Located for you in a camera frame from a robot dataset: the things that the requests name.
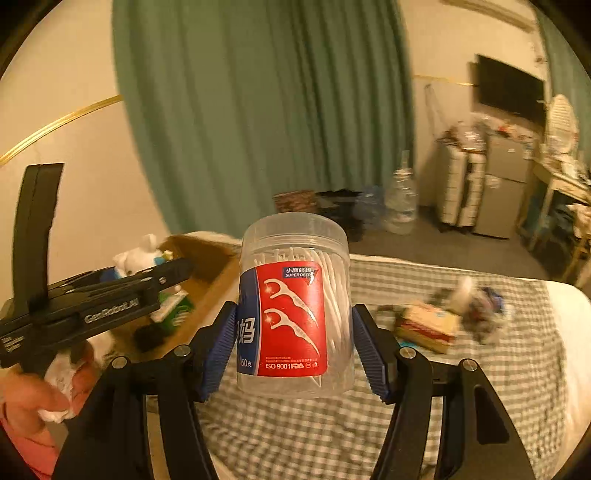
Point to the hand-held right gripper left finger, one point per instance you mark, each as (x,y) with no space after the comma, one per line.
(217,355)

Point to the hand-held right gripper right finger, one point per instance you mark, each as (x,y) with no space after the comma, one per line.
(371,357)

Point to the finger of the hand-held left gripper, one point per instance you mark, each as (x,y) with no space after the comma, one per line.
(173,272)

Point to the cardboard box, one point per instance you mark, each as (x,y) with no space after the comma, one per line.
(207,286)

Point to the white plush toy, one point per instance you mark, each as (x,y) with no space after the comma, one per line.
(138,258)

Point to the clear floss pick jar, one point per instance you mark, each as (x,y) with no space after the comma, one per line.
(295,323)

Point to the person's left forearm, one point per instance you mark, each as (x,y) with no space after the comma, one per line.
(23,443)

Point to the person's left hand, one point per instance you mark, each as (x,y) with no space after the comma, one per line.
(23,392)

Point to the green and white box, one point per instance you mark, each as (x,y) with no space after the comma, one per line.
(178,309)

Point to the yellow tissue pack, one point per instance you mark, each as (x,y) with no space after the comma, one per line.
(427,327)

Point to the small black item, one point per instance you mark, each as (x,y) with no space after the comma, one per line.
(150,339)

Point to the checked bed sheet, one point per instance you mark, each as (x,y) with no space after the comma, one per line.
(300,429)

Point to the crumpled plastic bag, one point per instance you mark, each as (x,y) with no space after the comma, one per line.
(482,314)

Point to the brown patterned box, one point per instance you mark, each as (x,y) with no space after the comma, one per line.
(295,202)

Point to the blue water bottle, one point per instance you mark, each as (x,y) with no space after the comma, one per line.
(369,210)

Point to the black bag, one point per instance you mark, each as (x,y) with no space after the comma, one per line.
(339,212)

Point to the large clear water bottle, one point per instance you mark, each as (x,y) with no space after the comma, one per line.
(401,203)

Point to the green curtain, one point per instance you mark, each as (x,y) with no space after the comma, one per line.
(254,115)
(565,60)

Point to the white suitcase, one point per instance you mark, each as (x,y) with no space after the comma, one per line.
(461,189)

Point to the grey mini fridge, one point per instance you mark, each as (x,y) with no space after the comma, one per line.
(505,194)

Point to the wooden side table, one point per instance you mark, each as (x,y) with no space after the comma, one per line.
(561,184)

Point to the white chair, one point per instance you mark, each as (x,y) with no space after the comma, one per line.
(561,122)

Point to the black television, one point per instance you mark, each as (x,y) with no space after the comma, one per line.
(508,87)

